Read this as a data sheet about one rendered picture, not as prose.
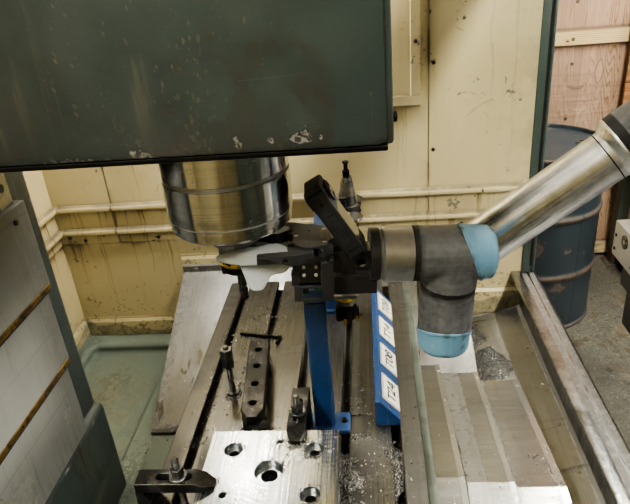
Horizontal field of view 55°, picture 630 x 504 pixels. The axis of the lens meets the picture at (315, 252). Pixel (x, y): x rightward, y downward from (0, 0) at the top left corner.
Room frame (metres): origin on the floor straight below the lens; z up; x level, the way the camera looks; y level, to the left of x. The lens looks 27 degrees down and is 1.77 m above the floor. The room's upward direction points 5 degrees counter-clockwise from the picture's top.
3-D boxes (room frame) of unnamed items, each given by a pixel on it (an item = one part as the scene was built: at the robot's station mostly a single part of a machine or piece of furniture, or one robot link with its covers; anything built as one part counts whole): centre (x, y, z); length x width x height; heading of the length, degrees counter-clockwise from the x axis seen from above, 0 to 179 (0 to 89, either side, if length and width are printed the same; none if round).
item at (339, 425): (0.95, 0.01, 1.05); 0.10 x 0.05 x 0.30; 84
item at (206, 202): (0.73, 0.10, 1.52); 0.16 x 0.16 x 0.12
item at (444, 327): (0.74, -0.18, 1.29); 0.11 x 0.08 x 0.11; 171
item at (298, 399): (0.87, 0.06, 0.97); 0.13 x 0.03 x 0.15; 174
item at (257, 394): (1.05, 0.15, 0.93); 0.26 x 0.05 x 0.06; 179
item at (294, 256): (0.70, 0.03, 1.42); 0.09 x 0.05 x 0.02; 102
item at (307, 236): (0.73, -0.02, 1.39); 0.12 x 0.08 x 0.09; 88
